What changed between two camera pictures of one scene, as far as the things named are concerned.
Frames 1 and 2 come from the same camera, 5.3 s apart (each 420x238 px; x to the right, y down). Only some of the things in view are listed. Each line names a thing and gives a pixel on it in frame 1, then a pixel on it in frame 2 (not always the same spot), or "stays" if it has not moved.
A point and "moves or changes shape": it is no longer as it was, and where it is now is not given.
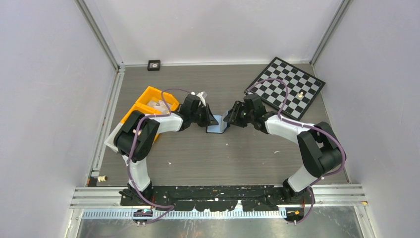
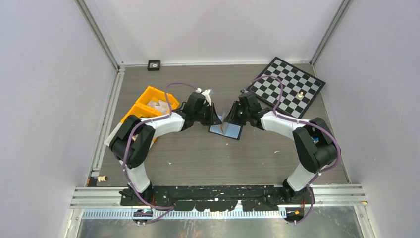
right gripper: x=233 y=117 stays
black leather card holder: x=220 y=128 moves or changes shape
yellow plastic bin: x=150 y=94 stays
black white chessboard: x=302 y=88 stays
